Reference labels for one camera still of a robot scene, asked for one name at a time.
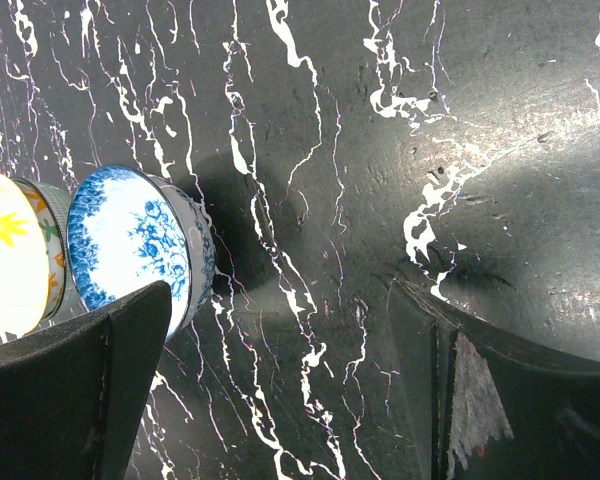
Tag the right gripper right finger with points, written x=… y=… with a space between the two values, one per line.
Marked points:
x=484 y=403

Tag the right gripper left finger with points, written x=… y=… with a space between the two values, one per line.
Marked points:
x=72 y=395

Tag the yellow floral bowl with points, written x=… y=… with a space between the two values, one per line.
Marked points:
x=35 y=278

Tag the blue floral bowl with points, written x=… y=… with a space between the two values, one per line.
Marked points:
x=127 y=229

